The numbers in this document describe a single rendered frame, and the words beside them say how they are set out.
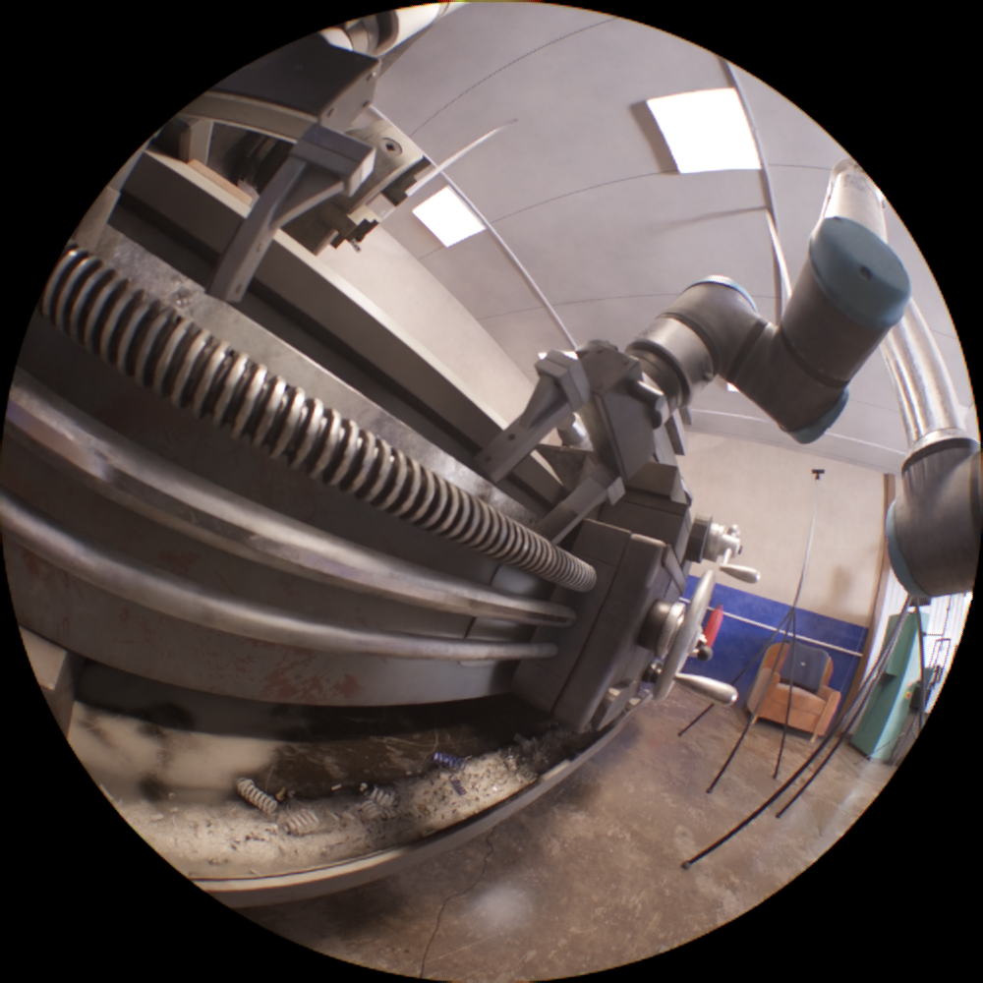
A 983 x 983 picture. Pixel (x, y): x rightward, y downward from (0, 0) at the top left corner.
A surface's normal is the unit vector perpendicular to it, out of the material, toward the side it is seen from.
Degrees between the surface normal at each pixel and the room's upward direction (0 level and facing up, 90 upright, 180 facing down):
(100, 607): 90
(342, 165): 113
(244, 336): 90
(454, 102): 180
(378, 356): 90
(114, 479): 90
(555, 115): 180
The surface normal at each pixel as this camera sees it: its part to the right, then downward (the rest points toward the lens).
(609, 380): -0.47, -0.47
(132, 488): 0.71, 0.21
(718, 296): -0.33, -0.29
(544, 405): 0.50, 0.56
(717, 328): 0.02, 0.07
